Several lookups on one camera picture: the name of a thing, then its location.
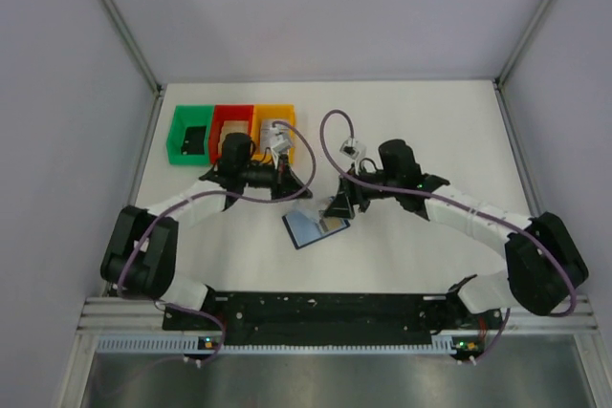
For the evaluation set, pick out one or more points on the beige credit card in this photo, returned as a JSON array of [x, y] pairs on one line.
[[331, 225]]

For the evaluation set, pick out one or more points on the aluminium frame post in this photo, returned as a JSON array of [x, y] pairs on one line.
[[131, 45], [521, 46]]

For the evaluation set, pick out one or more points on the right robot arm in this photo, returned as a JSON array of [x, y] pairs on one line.
[[543, 264]]

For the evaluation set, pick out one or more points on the red plastic bin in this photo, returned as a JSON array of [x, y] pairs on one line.
[[227, 119]]

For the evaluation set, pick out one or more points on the beige cards stack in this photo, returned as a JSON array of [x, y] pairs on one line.
[[230, 127]]

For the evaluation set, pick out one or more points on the silver cards stack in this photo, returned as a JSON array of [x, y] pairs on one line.
[[269, 129]]

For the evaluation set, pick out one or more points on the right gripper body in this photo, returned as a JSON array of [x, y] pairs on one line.
[[355, 189]]

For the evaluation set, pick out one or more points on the yellow plastic bin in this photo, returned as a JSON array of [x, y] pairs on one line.
[[286, 111]]

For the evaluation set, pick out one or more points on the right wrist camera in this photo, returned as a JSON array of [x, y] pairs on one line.
[[353, 149]]

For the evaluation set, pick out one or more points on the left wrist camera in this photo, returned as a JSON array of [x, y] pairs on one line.
[[279, 141]]

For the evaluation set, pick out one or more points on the green plastic bin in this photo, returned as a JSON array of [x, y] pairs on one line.
[[183, 117]]

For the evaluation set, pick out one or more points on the aluminium front rail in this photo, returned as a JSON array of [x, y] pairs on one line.
[[114, 315]]

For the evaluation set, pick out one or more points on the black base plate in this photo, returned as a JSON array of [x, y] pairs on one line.
[[323, 318]]

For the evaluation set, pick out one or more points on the blue card holder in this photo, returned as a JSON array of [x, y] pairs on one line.
[[301, 225]]

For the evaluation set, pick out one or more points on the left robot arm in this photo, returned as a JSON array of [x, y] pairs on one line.
[[142, 252]]

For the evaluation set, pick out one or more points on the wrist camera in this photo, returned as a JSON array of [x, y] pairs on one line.
[[279, 141], [353, 149]]

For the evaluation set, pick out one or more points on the right aluminium frame post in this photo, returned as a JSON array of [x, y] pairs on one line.
[[521, 46]]

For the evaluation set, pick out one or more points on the left aluminium frame post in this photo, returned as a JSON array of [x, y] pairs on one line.
[[131, 45]]

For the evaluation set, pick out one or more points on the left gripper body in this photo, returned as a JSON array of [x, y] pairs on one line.
[[279, 179]]

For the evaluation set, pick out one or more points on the black cards stack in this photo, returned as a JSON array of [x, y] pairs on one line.
[[194, 142]]

